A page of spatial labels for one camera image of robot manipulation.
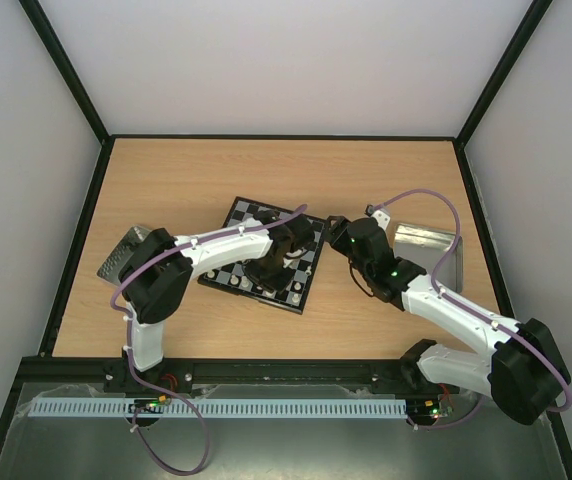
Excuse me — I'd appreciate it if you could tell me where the black and grey chessboard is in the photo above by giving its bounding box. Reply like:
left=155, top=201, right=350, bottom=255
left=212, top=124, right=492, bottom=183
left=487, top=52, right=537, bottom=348
left=198, top=214, right=326, bottom=314

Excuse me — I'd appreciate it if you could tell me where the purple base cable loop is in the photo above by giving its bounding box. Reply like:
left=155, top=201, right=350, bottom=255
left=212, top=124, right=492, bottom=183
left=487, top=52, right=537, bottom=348
left=125, top=349, right=212, bottom=475

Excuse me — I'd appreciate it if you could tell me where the black aluminium frame rail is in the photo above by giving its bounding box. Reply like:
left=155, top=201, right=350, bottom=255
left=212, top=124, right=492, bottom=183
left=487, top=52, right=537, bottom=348
left=14, top=356, right=490, bottom=397

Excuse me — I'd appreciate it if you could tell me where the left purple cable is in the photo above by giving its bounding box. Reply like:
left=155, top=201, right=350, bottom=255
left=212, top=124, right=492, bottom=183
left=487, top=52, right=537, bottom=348
left=109, top=203, right=310, bottom=351

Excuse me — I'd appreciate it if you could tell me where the light blue cable duct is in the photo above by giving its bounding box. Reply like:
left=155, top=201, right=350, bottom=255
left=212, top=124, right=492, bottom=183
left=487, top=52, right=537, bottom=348
left=28, top=397, right=407, bottom=419

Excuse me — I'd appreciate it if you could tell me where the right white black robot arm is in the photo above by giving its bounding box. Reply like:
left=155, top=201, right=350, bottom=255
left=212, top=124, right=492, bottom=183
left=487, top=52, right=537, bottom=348
left=325, top=216, right=572, bottom=425

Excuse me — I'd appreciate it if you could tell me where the metal tray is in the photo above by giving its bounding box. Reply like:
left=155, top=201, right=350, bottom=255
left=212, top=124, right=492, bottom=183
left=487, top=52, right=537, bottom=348
left=392, top=223, right=464, bottom=293
left=96, top=225, right=151, bottom=286

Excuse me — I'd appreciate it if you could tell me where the left metal tray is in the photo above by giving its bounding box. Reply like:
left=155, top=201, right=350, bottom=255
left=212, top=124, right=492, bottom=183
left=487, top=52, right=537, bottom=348
left=96, top=225, right=151, bottom=286

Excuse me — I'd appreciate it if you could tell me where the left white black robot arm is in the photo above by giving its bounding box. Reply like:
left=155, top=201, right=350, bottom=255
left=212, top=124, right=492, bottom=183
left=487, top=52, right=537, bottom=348
left=110, top=204, right=315, bottom=386

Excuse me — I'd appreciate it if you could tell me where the right metal tray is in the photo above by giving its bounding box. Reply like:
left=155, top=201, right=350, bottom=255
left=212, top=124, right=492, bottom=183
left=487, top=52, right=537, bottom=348
left=392, top=223, right=464, bottom=293

